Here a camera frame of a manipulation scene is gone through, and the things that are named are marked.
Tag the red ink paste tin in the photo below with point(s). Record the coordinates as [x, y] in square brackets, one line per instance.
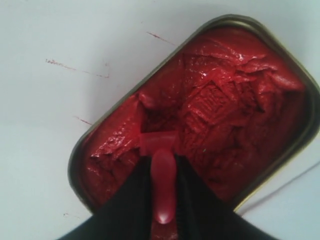
[242, 105]

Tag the red stamp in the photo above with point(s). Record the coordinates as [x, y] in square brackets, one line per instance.
[161, 148]

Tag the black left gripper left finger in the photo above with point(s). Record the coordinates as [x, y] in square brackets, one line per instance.
[127, 215]

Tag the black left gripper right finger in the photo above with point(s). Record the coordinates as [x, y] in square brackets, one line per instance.
[201, 215]

